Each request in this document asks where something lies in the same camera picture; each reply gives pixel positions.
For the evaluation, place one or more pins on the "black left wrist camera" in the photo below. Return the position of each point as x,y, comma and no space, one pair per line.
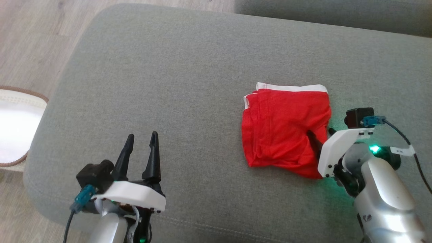
96,175

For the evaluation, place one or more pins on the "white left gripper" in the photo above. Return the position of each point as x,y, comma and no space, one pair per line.
135,195

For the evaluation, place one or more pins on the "large grey sofa ottoman cushion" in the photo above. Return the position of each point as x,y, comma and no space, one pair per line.
168,84

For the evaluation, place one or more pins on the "red shorts white band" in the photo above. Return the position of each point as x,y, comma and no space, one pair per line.
280,135

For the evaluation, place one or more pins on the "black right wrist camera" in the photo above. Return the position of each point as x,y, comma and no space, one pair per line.
357,118

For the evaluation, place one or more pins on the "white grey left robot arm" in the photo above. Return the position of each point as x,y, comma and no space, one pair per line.
108,226

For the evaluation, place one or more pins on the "white laundry basket brown rim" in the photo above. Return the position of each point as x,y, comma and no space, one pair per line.
17,128

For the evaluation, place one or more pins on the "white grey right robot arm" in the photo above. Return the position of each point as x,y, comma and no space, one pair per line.
384,202

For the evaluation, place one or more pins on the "grey sofa seat cushion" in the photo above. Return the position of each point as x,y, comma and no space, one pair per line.
337,13

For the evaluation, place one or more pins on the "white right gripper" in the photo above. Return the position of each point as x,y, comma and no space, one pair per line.
337,148

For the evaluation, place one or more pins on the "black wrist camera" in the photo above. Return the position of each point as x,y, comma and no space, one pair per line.
357,118
96,175

